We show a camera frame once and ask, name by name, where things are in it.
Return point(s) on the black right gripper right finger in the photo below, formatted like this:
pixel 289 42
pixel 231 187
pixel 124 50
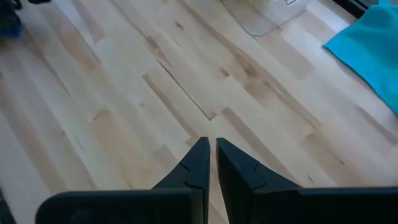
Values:
pixel 280 208

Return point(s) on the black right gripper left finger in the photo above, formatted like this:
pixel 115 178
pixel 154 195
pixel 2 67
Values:
pixel 155 208

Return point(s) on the dark blue microfiber towel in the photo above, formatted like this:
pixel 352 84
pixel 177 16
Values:
pixel 9 32

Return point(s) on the teal microfiber towel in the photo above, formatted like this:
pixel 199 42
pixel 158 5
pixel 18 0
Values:
pixel 373 46

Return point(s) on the clear plastic bin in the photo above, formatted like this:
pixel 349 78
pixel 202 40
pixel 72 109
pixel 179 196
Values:
pixel 267 12

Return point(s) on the black aluminium table frame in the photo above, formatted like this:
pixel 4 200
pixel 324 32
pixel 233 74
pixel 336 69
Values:
pixel 351 6

